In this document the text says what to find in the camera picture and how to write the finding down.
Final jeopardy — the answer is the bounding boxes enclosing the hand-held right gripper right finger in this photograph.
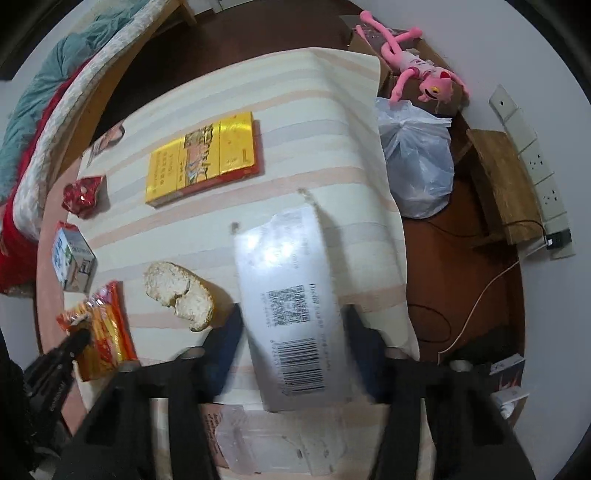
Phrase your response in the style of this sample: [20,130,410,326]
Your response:
[344,305,536,480]

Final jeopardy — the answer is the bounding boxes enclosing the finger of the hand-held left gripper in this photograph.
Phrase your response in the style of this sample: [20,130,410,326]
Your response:
[23,328,93,395]

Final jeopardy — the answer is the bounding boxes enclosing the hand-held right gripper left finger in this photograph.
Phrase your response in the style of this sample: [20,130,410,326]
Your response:
[60,304,244,480]

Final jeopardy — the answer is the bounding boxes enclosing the orange snack packet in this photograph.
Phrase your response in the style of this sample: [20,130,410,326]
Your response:
[56,281,139,382]

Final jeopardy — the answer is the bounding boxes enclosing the red and white snack wrappers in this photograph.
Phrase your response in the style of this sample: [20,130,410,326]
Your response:
[50,221,98,293]

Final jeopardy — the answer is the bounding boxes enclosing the white barcode plastic package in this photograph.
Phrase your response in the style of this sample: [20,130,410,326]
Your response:
[232,205,372,413]

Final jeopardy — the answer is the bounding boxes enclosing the red wrapper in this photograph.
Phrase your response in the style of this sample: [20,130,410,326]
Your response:
[62,175,105,218]

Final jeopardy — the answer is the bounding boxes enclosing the yellow box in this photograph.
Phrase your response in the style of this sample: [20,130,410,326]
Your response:
[145,112,265,207]

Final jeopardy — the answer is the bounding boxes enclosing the pinkish brown table cover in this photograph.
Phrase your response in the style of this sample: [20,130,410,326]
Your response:
[37,203,98,435]

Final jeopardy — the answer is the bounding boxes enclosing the bread piece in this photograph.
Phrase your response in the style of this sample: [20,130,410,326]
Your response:
[143,261,216,332]

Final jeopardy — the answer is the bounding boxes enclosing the brown cardboard piece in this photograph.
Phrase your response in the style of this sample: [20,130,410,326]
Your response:
[198,403,232,469]

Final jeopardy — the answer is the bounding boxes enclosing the red blanket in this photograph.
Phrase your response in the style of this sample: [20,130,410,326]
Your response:
[0,60,93,296]

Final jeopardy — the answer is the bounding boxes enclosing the clear plastic package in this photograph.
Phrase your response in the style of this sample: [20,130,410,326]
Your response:
[215,405,349,477]

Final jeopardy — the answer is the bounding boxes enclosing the small white red box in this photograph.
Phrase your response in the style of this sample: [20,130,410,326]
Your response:
[488,353,527,393]

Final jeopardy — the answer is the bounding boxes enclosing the white plastic bag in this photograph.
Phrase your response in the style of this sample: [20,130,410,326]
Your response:
[375,97,455,219]

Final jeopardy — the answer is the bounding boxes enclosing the photo card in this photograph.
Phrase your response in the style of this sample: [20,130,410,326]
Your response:
[87,124,126,163]

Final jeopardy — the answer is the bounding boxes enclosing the wooden stool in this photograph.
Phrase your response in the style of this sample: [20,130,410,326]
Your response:
[455,128,546,250]

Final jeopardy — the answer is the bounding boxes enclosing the striped tablecloth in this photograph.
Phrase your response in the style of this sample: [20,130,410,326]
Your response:
[76,46,437,480]

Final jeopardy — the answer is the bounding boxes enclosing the white power strip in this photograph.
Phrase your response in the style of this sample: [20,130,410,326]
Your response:
[488,84,577,259]

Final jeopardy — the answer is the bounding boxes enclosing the blue quilt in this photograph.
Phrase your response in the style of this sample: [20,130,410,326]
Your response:
[0,9,139,185]

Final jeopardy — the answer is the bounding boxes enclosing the pink plush toy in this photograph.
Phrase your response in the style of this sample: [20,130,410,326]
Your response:
[355,10,470,103]

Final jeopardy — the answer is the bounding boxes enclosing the cardboard box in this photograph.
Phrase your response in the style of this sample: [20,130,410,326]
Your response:
[339,14,469,116]

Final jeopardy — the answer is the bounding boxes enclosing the wooden bed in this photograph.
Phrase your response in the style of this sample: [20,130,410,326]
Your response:
[0,0,197,296]

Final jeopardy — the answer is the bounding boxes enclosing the black cable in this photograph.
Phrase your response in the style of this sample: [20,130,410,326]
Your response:
[501,219,550,243]
[406,302,454,344]

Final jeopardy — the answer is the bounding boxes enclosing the white cable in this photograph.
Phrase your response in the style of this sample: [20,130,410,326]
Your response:
[438,242,548,356]

